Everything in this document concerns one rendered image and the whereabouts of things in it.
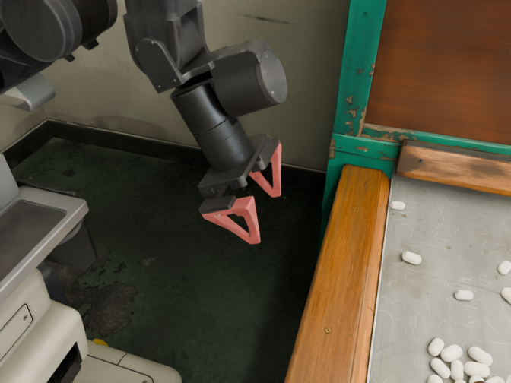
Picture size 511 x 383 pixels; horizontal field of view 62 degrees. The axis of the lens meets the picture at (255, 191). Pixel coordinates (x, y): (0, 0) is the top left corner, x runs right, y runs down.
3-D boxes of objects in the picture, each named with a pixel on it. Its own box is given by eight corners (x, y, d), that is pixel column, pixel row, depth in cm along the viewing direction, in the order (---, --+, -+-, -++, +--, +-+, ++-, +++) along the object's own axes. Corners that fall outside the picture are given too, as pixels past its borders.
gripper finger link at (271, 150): (301, 182, 61) (274, 128, 57) (288, 215, 56) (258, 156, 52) (261, 191, 65) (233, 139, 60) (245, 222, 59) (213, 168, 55)
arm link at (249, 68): (167, 19, 49) (128, 45, 43) (251, -23, 44) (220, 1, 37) (216, 108, 55) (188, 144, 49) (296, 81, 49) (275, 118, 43)
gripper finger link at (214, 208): (289, 214, 56) (258, 156, 52) (274, 253, 51) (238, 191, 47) (245, 221, 59) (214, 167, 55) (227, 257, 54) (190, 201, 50)
